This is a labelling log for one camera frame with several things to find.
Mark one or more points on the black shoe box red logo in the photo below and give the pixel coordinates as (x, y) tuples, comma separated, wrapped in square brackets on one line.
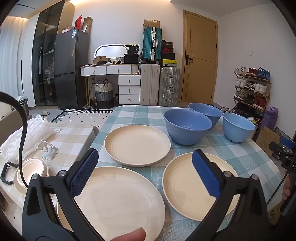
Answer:
[(167, 47)]

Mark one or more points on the small open cardboard box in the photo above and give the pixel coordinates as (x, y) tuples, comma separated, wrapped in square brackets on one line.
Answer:
[(101, 60)]

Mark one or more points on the woven laundry basket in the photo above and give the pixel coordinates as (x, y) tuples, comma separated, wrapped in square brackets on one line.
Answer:
[(104, 97)]

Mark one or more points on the dark grey fridge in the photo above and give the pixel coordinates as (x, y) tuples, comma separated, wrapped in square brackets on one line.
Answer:
[(69, 69)]

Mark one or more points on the white suitcase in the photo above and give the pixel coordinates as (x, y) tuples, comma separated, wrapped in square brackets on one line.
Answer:
[(149, 84)]

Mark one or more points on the person's left hand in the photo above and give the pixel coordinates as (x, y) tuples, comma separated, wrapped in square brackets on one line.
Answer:
[(131, 235)]

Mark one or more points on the teal suitcase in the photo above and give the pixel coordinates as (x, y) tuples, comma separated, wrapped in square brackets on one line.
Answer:
[(151, 44)]

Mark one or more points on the yellow and black shoe box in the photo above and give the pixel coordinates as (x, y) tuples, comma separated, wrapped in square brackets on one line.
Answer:
[(170, 63)]

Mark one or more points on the light blue ribbed bowl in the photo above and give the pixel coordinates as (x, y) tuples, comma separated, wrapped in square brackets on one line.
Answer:
[(238, 134)]

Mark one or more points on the clear bubble wrap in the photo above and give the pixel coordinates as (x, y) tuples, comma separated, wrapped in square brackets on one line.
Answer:
[(25, 136)]

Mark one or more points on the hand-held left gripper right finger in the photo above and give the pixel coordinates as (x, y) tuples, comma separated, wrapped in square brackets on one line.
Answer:
[(205, 172)]

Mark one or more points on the purple bag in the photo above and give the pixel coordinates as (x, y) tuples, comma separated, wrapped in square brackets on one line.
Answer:
[(269, 120)]

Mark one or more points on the white vanity desk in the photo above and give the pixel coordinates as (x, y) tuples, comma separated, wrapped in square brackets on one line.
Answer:
[(101, 69)]

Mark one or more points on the stacked cream side plates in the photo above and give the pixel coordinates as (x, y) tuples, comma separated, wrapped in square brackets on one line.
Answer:
[(18, 188)]

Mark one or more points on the cream round plate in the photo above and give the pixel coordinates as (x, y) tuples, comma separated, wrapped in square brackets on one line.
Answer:
[(120, 204), (182, 185), (136, 144)]

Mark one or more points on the silver suitcase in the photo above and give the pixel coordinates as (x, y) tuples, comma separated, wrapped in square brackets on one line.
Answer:
[(170, 87)]

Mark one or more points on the silver metal phone stand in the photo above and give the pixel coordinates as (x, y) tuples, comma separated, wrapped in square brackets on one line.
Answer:
[(51, 153)]

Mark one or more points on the cardboard box with bold print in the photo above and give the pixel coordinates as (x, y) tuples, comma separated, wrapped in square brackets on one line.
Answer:
[(274, 214)]

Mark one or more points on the nested cream bowls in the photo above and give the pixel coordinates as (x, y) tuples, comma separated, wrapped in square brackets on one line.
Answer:
[(31, 170)]

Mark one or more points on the dark bottle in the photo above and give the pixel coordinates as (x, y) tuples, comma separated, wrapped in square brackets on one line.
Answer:
[(116, 98)]

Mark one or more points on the metal shoe rack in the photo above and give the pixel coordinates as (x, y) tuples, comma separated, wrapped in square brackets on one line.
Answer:
[(252, 94)]

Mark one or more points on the oval white-framed mirror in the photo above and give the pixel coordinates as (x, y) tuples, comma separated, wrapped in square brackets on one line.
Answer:
[(111, 51)]

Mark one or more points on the cardboard box with black print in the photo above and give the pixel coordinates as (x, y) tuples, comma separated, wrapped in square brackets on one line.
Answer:
[(151, 23)]

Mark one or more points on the wooden door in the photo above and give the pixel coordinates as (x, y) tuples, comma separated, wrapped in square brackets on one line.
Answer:
[(201, 58)]

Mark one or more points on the person's right hand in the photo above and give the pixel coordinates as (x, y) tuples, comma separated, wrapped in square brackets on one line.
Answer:
[(287, 187)]

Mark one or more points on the white drawer cabinet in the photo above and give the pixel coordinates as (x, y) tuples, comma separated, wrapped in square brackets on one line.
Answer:
[(129, 89)]

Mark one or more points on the tall cardboard box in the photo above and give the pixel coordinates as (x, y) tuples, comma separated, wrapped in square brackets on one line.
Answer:
[(87, 25)]

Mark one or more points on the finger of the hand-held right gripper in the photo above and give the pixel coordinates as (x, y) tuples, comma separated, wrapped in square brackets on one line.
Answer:
[(278, 150), (288, 142)]

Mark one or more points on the beige slipper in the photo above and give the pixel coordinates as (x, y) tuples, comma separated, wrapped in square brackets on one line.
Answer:
[(44, 113)]

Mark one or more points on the beige sofa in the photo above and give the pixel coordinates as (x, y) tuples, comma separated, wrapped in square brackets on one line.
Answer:
[(9, 115)]

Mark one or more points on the patterned wrapping sheet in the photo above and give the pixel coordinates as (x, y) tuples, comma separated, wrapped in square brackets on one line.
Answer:
[(283, 134)]

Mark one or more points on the large cardboard box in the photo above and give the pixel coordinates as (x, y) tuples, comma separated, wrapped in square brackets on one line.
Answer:
[(266, 140)]

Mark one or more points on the black bag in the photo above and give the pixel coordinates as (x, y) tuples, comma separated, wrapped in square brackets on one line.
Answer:
[(131, 58)]

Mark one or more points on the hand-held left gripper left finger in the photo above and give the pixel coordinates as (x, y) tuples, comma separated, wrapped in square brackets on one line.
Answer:
[(84, 172)]

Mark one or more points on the dark glass cabinet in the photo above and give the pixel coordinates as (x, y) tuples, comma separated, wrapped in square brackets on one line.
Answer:
[(46, 46)]

